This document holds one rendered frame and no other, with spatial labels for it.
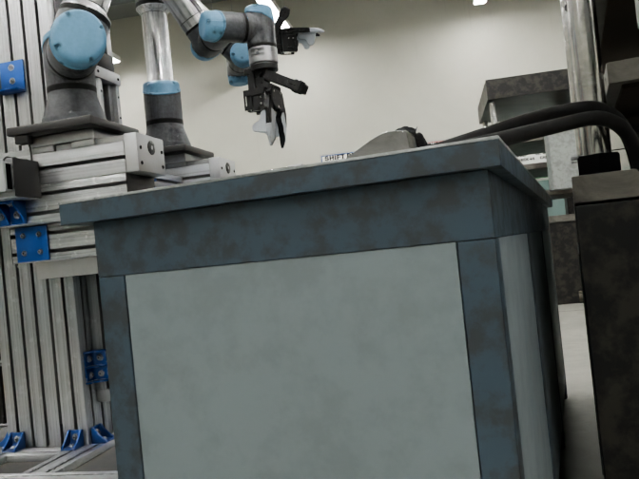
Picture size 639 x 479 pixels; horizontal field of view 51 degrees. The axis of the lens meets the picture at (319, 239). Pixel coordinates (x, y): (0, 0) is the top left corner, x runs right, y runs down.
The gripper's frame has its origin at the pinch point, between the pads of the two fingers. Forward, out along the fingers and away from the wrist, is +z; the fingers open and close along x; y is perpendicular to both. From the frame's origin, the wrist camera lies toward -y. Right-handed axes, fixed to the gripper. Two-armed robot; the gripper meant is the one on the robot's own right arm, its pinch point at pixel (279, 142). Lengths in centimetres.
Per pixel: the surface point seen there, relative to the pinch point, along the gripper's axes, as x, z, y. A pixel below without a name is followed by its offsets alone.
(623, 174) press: 1, 19, -79
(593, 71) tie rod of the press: -3, -4, -76
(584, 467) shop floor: -43, 97, -64
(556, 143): -445, -41, -62
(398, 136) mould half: 8.7, 4.9, -33.3
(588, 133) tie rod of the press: -3, 9, -73
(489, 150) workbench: 71, 19, -59
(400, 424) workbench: 69, 54, -44
